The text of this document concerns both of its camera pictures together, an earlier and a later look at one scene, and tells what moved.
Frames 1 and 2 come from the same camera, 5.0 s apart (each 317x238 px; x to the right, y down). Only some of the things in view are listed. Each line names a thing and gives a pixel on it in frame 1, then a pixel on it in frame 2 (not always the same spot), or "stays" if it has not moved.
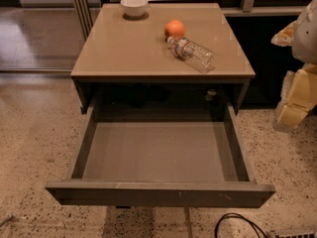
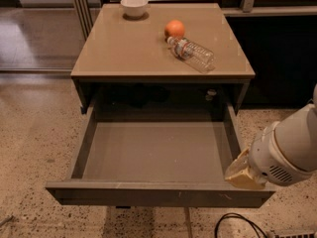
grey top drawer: [161, 154] stays
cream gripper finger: [284, 37] to [239, 173]
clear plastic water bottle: [186, 50] stays
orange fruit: [174, 28] stays
